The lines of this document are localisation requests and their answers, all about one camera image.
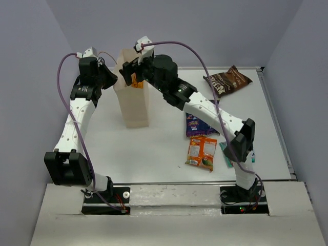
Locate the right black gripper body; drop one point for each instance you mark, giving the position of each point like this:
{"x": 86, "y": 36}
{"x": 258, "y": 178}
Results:
{"x": 147, "y": 74}

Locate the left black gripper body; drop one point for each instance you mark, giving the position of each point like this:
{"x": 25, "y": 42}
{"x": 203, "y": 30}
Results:
{"x": 98, "y": 78}

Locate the orange Kettle chips bag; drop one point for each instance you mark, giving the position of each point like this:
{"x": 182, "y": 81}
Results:
{"x": 135, "y": 83}

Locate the cream paper bag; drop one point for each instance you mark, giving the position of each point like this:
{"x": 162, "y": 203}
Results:
{"x": 134, "y": 103}

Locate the blue purple candy bag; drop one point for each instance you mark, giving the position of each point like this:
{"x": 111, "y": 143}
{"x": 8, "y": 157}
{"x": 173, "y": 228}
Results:
{"x": 195, "y": 127}

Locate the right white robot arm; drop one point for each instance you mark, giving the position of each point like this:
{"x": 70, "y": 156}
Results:
{"x": 239, "y": 134}

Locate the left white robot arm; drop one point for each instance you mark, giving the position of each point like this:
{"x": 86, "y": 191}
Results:
{"x": 69, "y": 164}

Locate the brown Kettle chips bag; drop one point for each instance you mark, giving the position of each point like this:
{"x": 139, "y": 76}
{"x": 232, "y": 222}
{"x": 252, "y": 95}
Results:
{"x": 226, "y": 83}

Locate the orange candy bag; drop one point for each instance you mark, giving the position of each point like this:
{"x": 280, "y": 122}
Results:
{"x": 201, "y": 152}

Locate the teal Fox's candy bag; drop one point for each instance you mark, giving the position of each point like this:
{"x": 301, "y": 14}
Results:
{"x": 229, "y": 163}

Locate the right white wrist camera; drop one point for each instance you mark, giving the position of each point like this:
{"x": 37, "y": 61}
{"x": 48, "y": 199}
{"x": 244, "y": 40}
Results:
{"x": 144, "y": 47}

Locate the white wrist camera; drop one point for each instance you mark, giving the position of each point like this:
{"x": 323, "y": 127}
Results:
{"x": 90, "y": 52}
{"x": 144, "y": 47}

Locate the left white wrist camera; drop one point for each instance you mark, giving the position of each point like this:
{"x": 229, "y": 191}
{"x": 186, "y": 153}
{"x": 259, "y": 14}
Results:
{"x": 90, "y": 52}

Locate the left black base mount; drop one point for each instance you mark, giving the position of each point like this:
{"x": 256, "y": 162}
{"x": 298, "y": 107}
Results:
{"x": 105, "y": 204}

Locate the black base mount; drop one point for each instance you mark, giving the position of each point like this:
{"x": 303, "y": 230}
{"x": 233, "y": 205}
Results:
{"x": 233, "y": 203}
{"x": 105, "y": 204}

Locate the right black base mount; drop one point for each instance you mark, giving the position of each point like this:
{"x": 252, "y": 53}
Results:
{"x": 233, "y": 203}

